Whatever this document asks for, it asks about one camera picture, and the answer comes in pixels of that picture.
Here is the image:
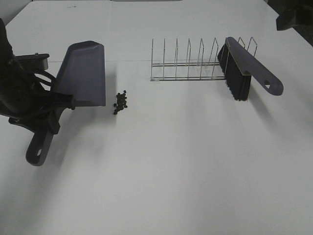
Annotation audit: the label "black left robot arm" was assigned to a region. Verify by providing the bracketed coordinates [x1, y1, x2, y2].
[0, 22, 75, 135]

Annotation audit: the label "chrome wire dish rack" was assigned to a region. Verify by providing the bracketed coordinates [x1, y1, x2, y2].
[149, 36, 258, 82]

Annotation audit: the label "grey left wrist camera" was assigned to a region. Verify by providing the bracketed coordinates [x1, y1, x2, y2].
[15, 53, 49, 71]

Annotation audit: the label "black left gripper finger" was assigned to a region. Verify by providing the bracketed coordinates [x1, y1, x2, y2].
[50, 92, 76, 110]
[48, 110, 60, 135]

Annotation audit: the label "pile of coffee beans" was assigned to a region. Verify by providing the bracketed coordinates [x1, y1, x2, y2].
[113, 90, 128, 115]

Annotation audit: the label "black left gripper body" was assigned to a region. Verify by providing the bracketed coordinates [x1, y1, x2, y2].
[8, 91, 64, 129]

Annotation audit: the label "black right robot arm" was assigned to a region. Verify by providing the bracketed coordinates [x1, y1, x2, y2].
[265, 0, 313, 46]

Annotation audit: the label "grey plastic dustpan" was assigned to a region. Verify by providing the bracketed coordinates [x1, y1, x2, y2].
[26, 41, 106, 166]

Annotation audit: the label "grey hand brush black bristles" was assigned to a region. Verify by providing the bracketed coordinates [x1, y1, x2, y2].
[217, 37, 284, 101]

